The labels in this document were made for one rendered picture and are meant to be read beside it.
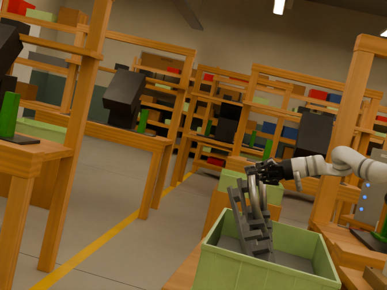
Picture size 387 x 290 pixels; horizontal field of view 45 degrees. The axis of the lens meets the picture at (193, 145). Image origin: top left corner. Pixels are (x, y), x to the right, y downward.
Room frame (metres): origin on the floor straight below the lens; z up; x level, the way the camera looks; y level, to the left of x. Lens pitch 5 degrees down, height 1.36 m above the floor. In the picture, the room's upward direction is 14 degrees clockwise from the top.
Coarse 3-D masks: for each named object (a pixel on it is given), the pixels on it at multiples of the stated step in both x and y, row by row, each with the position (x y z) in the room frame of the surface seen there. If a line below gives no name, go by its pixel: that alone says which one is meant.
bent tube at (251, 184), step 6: (246, 168) 1.67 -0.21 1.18; (252, 168) 1.67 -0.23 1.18; (246, 174) 1.69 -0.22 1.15; (252, 180) 1.63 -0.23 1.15; (252, 186) 1.61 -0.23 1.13; (252, 192) 1.60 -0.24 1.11; (252, 198) 1.60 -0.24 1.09; (252, 204) 1.60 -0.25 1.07; (258, 204) 1.60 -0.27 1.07; (252, 210) 1.60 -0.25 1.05; (258, 210) 1.60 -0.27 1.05; (258, 216) 1.61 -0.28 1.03; (264, 228) 1.68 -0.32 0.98
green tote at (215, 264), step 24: (240, 216) 1.94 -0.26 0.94; (216, 240) 1.78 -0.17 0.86; (288, 240) 1.91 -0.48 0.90; (312, 240) 1.89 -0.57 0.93; (216, 264) 1.36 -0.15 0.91; (240, 264) 1.34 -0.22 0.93; (264, 264) 1.33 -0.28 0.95; (312, 264) 1.85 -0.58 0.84; (192, 288) 1.37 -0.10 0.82; (216, 288) 1.35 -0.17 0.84; (240, 288) 1.34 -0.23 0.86; (264, 288) 1.33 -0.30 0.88; (288, 288) 1.32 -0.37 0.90; (312, 288) 1.31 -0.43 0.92; (336, 288) 1.29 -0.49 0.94
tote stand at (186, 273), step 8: (192, 256) 1.75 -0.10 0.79; (184, 264) 1.63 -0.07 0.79; (192, 264) 1.66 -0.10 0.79; (176, 272) 1.54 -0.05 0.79; (184, 272) 1.56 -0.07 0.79; (192, 272) 1.57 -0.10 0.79; (168, 280) 1.45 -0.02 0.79; (176, 280) 1.47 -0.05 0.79; (184, 280) 1.48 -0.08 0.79; (192, 280) 1.50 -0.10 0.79; (168, 288) 1.39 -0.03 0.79; (176, 288) 1.40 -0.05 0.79; (184, 288) 1.42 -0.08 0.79
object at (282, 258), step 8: (224, 240) 1.86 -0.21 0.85; (232, 240) 1.89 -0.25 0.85; (224, 248) 1.75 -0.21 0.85; (232, 248) 1.78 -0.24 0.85; (240, 248) 1.80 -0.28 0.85; (280, 256) 1.83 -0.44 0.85; (288, 256) 1.85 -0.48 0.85; (296, 256) 1.88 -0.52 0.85; (280, 264) 1.72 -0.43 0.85; (288, 264) 1.74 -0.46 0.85; (296, 264) 1.77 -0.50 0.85; (304, 264) 1.79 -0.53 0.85; (312, 272) 1.71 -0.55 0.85
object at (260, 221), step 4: (252, 212) 1.64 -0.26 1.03; (248, 216) 1.64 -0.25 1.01; (252, 216) 1.63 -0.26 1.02; (248, 220) 1.62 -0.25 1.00; (252, 220) 1.62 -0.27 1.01; (256, 220) 1.62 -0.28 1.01; (260, 220) 1.61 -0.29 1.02; (264, 220) 1.62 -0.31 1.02; (252, 224) 1.61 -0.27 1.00; (256, 224) 1.61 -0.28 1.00; (260, 224) 1.61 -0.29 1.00; (264, 224) 1.61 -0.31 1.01; (256, 228) 1.71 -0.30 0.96; (264, 232) 1.69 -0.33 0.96; (268, 232) 1.68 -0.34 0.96; (264, 236) 1.67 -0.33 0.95; (268, 236) 1.67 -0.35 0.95; (260, 240) 1.69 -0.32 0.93
